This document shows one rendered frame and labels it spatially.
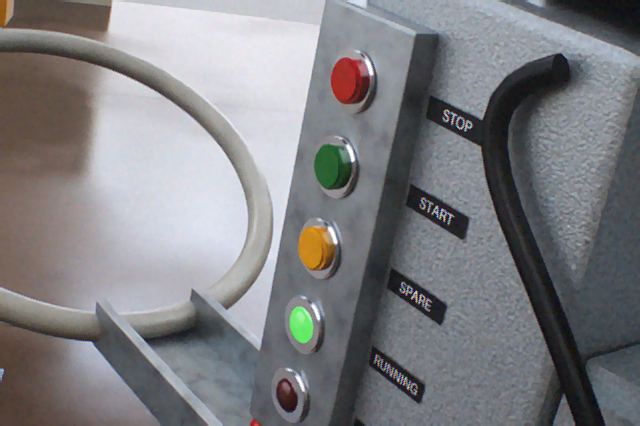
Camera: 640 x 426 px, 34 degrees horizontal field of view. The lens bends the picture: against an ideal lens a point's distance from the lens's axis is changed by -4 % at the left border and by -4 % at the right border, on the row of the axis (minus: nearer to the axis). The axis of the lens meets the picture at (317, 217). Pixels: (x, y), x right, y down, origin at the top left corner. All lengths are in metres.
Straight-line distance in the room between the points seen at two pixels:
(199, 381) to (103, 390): 1.94
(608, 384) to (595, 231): 0.08
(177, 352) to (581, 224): 0.63
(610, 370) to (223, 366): 0.59
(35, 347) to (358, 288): 2.56
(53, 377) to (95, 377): 0.12
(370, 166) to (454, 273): 0.07
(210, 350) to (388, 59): 0.57
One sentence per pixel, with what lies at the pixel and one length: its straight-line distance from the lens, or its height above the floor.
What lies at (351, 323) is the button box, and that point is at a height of 1.32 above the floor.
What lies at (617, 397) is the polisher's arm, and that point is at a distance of 0.54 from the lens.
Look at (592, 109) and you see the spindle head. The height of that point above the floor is 1.49.
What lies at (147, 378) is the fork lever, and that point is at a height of 1.08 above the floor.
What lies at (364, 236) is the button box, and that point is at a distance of 0.59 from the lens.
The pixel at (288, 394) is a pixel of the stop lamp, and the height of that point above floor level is 1.25.
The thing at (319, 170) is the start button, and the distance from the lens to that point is 0.61.
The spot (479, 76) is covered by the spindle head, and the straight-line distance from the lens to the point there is 0.55.
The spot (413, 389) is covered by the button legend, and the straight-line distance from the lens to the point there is 0.61.
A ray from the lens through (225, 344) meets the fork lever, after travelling 1.06.
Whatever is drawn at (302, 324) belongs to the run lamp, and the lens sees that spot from 0.64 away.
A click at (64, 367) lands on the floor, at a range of 3.05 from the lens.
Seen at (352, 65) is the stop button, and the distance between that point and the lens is 0.58.
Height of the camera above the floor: 1.60
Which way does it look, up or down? 22 degrees down
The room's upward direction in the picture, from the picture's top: 11 degrees clockwise
